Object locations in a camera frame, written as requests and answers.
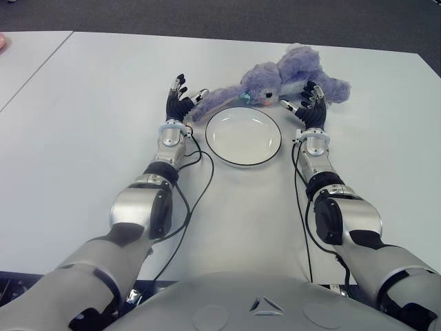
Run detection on metal table bracket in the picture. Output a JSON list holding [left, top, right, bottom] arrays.
[[329, 283, 354, 298], [125, 288, 143, 305]]

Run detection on long thin black cable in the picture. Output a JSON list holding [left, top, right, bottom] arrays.
[[151, 130, 215, 290], [292, 139, 314, 283]]

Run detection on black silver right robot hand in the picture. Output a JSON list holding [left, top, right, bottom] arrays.
[[279, 80, 328, 130]]

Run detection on white plate black rim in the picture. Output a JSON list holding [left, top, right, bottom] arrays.
[[205, 106, 284, 169]]

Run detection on looped black arm cable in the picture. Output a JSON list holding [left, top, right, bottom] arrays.
[[302, 148, 351, 285], [150, 129, 203, 242]]

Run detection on grey robot torso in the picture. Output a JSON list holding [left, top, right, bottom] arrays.
[[99, 270, 397, 331]]

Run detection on purple plush rabbit doll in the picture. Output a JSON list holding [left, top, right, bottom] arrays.
[[191, 43, 352, 122]]

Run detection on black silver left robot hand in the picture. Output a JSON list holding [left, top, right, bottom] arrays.
[[164, 72, 210, 123]]

